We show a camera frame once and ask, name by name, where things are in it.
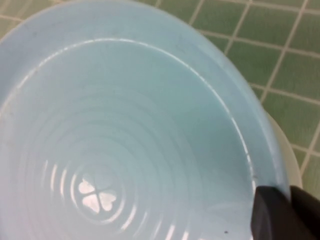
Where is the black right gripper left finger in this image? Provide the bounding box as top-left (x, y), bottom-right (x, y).
top-left (250, 185), bottom-right (315, 240)

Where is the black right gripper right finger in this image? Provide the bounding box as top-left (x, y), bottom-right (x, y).
top-left (289, 185), bottom-right (320, 240)

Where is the white round plastic plate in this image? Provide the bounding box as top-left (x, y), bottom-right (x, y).
top-left (263, 111), bottom-right (305, 192)

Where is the light blue round plastic plate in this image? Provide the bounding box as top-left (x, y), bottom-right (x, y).
top-left (0, 0), bottom-right (292, 240)

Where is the green white-checked tablecloth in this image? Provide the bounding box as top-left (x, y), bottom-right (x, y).
top-left (0, 0), bottom-right (320, 240)

